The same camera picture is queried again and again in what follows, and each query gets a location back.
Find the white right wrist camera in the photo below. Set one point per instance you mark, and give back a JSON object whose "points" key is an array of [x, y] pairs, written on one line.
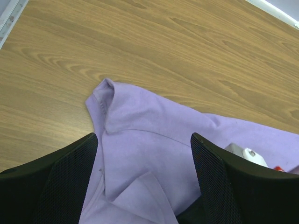
{"points": [[247, 154]]}

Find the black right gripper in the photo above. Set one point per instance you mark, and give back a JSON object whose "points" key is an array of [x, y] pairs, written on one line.
{"points": [[194, 214]]}

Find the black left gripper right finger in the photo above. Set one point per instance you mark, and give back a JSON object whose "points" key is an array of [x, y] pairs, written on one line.
{"points": [[237, 191]]}

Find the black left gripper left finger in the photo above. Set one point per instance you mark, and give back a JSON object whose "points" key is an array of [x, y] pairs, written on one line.
{"points": [[50, 189]]}

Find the lavender t-shirt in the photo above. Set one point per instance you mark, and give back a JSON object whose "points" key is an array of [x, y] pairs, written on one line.
{"points": [[143, 171]]}

